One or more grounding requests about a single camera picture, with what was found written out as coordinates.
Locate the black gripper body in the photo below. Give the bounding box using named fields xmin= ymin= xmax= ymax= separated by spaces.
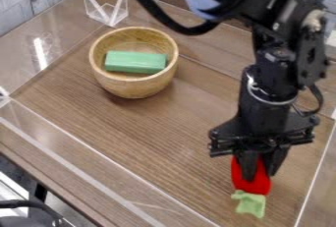
xmin=209 ymin=65 xmax=319 ymax=157

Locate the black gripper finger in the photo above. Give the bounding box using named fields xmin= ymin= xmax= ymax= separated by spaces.
xmin=263 ymin=145 xmax=291 ymax=176
xmin=237 ymin=150 xmax=259 ymax=182

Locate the red plush strawberry toy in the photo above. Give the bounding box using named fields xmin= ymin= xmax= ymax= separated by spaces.
xmin=231 ymin=157 xmax=272 ymax=219

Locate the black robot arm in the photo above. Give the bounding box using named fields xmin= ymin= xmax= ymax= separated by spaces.
xmin=185 ymin=0 xmax=328 ymax=181

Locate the wooden bowl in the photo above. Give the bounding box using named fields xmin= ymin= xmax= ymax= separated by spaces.
xmin=88 ymin=27 xmax=179 ymax=99

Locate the green rectangular block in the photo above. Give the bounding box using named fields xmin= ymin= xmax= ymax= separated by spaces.
xmin=104 ymin=50 xmax=167 ymax=74

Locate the clear acrylic corner bracket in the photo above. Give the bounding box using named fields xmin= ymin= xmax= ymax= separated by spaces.
xmin=84 ymin=0 xmax=128 ymax=28

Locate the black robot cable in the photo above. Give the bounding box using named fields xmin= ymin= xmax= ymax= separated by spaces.
xmin=117 ymin=0 xmax=228 ymax=37

